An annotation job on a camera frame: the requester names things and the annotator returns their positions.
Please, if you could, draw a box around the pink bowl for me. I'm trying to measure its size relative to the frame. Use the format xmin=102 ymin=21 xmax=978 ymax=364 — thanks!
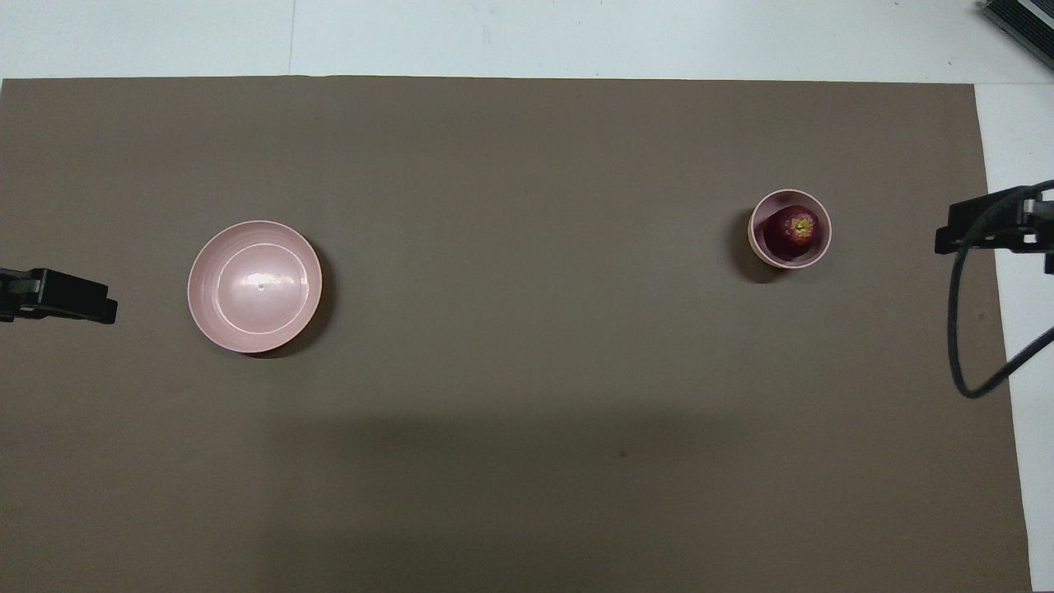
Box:
xmin=748 ymin=189 xmax=832 ymax=271

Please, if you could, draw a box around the black ribbed device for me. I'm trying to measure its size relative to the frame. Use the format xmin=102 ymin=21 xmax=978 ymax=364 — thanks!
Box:
xmin=978 ymin=0 xmax=1054 ymax=72

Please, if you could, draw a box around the brown table mat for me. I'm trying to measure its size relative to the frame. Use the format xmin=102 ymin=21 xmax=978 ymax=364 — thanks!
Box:
xmin=0 ymin=76 xmax=1035 ymax=593

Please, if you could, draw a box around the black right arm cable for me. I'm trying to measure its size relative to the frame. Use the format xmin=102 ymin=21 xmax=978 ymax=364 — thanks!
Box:
xmin=947 ymin=179 xmax=1054 ymax=400

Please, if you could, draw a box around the pink plate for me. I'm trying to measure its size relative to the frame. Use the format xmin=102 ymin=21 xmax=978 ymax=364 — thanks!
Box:
xmin=188 ymin=220 xmax=324 ymax=356

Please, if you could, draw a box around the red apple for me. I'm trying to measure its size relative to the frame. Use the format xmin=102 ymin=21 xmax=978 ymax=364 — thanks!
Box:
xmin=763 ymin=206 xmax=820 ymax=261

